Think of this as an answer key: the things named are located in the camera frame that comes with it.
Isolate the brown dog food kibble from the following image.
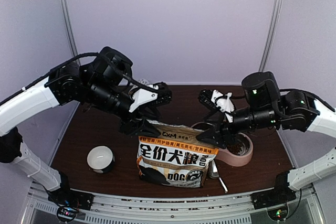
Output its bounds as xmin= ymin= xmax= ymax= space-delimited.
xmin=227 ymin=142 xmax=243 ymax=155

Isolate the white ceramic bowl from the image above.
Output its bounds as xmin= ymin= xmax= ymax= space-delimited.
xmin=87 ymin=146 xmax=115 ymax=174

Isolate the aluminium frame post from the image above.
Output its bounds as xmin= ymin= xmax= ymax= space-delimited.
xmin=258 ymin=0 xmax=283 ymax=72
xmin=60 ymin=0 xmax=78 ymax=56

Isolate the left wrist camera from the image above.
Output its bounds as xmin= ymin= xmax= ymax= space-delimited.
xmin=129 ymin=82 xmax=172 ymax=113

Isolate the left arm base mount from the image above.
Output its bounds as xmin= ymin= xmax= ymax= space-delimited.
xmin=45 ymin=172 xmax=94 ymax=223

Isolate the dog food bag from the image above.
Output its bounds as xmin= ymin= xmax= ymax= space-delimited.
xmin=136 ymin=120 xmax=219 ymax=188

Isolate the black braided cable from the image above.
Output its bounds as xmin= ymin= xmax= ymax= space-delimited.
xmin=0 ymin=52 xmax=158 ymax=104

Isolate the large steel feeder bowl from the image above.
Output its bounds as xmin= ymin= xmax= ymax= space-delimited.
xmin=191 ymin=122 xmax=213 ymax=131

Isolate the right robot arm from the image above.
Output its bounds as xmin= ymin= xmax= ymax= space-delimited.
xmin=196 ymin=71 xmax=335 ymax=148

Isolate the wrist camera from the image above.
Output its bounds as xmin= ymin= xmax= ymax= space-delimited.
xmin=129 ymin=82 xmax=172 ymax=113
xmin=198 ymin=89 xmax=235 ymax=123

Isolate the small steel feeder bowl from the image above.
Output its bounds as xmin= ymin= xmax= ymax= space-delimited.
xmin=227 ymin=133 xmax=251 ymax=156

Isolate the right aluminium frame post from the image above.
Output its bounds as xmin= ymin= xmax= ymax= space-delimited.
xmin=258 ymin=0 xmax=283 ymax=72

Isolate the left aluminium frame post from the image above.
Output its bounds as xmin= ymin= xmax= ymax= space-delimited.
xmin=60 ymin=0 xmax=78 ymax=56

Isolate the metal food scoop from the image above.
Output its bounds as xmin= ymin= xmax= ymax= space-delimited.
xmin=208 ymin=160 xmax=228 ymax=193

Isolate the aluminium front rail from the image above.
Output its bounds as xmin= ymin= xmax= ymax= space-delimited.
xmin=26 ymin=179 xmax=321 ymax=224

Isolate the pink double pet feeder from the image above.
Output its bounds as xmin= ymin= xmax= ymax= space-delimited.
xmin=193 ymin=129 xmax=254 ymax=167

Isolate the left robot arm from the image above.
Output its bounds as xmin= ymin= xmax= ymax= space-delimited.
xmin=1 ymin=47 xmax=171 ymax=205

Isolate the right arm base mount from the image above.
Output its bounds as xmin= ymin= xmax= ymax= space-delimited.
xmin=251 ymin=171 xmax=296 ymax=222

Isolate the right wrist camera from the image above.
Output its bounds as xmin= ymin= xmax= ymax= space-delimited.
xmin=198 ymin=89 xmax=235 ymax=123

